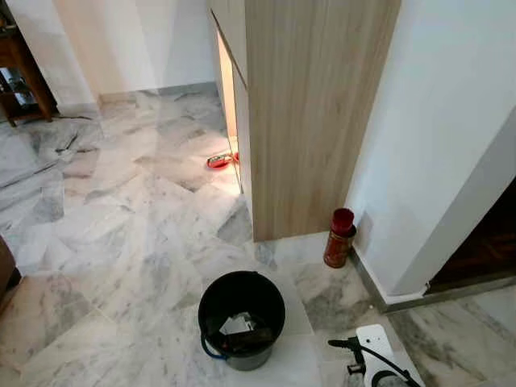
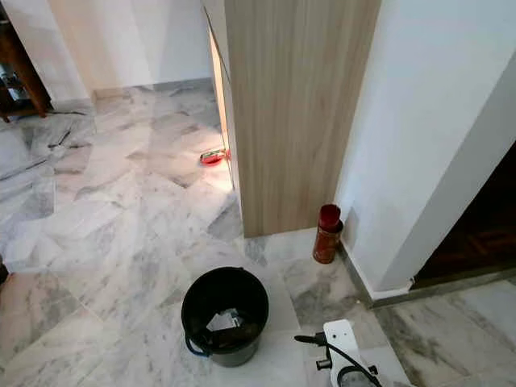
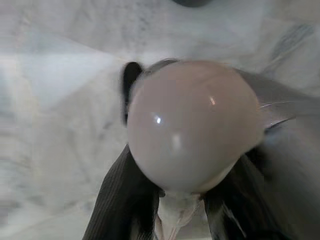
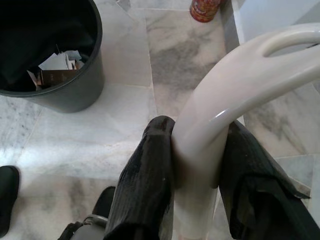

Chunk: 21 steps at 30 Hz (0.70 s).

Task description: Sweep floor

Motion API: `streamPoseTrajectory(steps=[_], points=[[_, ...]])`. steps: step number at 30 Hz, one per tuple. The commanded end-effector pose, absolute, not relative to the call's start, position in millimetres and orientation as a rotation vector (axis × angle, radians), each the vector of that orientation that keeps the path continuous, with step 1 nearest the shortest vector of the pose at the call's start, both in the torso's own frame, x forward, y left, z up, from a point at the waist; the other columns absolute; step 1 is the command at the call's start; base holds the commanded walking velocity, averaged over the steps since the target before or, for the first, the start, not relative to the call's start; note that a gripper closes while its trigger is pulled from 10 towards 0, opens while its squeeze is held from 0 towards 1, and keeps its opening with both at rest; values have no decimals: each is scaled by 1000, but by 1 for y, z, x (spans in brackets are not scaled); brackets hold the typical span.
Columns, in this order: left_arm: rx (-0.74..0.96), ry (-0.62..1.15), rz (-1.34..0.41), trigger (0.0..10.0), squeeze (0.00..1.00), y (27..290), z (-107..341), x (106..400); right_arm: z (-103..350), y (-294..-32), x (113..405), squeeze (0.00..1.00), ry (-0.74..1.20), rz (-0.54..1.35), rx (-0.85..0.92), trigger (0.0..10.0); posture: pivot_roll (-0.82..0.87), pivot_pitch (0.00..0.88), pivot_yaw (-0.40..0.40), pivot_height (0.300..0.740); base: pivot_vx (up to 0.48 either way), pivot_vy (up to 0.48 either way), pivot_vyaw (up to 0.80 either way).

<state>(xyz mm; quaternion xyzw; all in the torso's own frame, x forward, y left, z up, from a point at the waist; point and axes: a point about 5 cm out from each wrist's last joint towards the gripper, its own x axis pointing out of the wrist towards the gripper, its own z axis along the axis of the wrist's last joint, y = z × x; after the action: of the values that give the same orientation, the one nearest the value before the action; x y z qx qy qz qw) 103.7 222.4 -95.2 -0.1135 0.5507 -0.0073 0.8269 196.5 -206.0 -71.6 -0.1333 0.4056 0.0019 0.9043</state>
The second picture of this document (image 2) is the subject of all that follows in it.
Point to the small red bowl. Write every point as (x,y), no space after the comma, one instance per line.
(213,157)

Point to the red canister with red cap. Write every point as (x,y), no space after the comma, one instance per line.
(327,238)

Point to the black plastic bucket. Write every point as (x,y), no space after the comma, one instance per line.
(224,286)

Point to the dark wooden shelf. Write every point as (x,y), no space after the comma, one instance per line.
(20,72)

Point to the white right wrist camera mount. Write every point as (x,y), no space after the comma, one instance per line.
(343,343)

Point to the dark wooden staircase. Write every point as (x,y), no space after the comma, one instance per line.
(476,242)

